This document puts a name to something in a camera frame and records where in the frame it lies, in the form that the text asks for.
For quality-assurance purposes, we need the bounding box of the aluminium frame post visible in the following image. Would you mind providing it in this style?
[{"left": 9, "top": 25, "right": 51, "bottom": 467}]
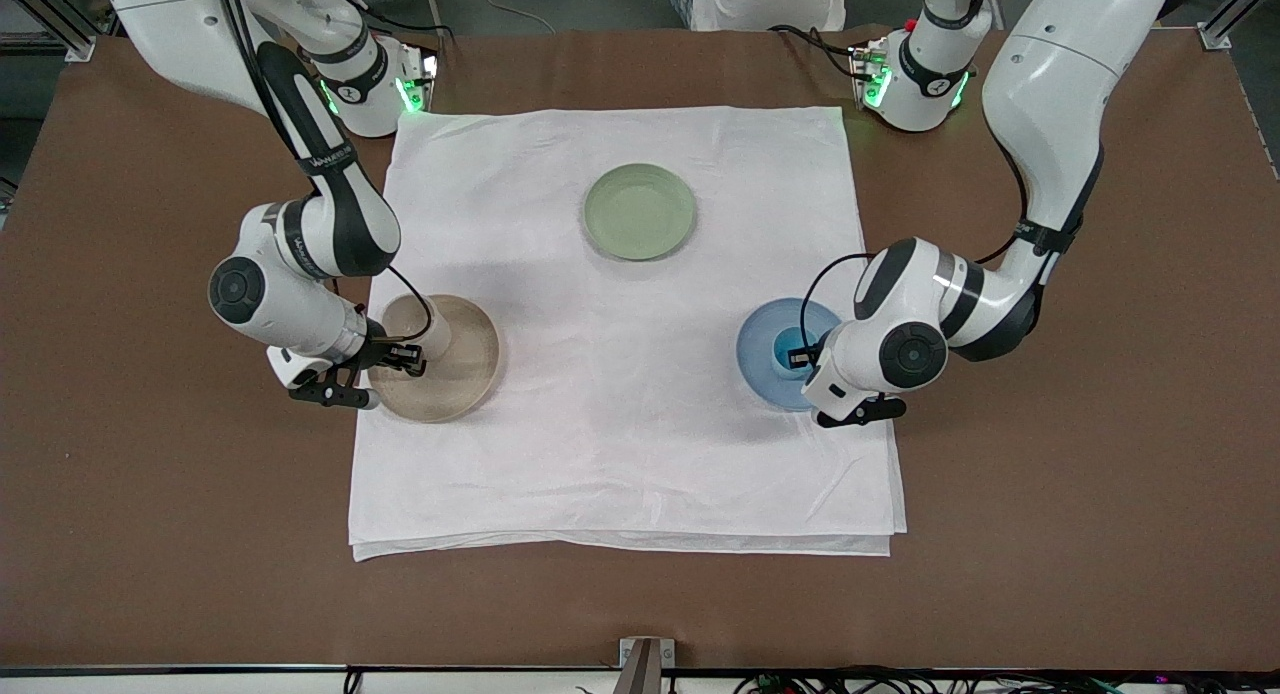
[
  {"left": 1198, "top": 0, "right": 1280, "bottom": 52},
  {"left": 0, "top": 0, "right": 98, "bottom": 63}
]

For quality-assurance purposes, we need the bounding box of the blue cup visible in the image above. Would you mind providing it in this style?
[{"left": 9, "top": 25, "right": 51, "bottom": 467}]
[{"left": 769, "top": 325, "right": 818, "bottom": 377}]

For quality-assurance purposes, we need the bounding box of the beige gray plate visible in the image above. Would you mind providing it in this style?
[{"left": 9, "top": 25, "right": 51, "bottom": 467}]
[{"left": 364, "top": 293, "right": 505, "bottom": 425}]

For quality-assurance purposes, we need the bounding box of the white mug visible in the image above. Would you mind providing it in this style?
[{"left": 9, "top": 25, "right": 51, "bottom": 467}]
[{"left": 381, "top": 293, "right": 454, "bottom": 366}]

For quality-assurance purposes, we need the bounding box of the black left base cable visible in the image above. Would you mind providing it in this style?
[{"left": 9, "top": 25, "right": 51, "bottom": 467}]
[{"left": 768, "top": 22, "right": 863, "bottom": 78}]

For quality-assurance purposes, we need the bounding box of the green plate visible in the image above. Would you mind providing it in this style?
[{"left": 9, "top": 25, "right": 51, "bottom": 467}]
[{"left": 583, "top": 162, "right": 698, "bottom": 263}]

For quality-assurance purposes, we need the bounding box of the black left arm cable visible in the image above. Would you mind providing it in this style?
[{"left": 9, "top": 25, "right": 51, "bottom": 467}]
[{"left": 799, "top": 139, "right": 1033, "bottom": 353}]

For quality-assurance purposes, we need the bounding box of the metal table bracket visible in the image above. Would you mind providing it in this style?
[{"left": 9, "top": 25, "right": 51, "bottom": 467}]
[{"left": 618, "top": 636, "right": 677, "bottom": 694}]

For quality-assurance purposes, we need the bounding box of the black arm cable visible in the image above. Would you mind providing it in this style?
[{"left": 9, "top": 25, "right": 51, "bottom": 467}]
[
  {"left": 799, "top": 139, "right": 1033, "bottom": 353},
  {"left": 214, "top": 0, "right": 435, "bottom": 343}
]

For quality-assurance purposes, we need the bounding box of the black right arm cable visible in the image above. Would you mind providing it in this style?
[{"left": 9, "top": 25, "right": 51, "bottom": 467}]
[{"left": 214, "top": 0, "right": 435, "bottom": 343}]

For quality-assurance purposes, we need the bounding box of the black base cable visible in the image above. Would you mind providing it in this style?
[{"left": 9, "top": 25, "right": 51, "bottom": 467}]
[
  {"left": 768, "top": 22, "right": 863, "bottom": 78},
  {"left": 320, "top": 0, "right": 453, "bottom": 47}
]

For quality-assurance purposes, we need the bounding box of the black right base cable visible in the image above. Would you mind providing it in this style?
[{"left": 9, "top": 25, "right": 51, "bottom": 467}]
[{"left": 320, "top": 0, "right": 453, "bottom": 47}]

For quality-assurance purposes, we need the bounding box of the blue plate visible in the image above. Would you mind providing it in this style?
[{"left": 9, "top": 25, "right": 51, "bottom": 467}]
[{"left": 736, "top": 296, "right": 846, "bottom": 414}]

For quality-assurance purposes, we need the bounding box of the thin floor cable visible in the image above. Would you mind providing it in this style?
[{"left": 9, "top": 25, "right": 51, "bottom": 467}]
[{"left": 482, "top": 0, "right": 563, "bottom": 35}]

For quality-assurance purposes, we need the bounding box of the white cloth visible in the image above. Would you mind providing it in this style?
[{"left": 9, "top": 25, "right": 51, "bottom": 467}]
[{"left": 347, "top": 105, "right": 909, "bottom": 563}]

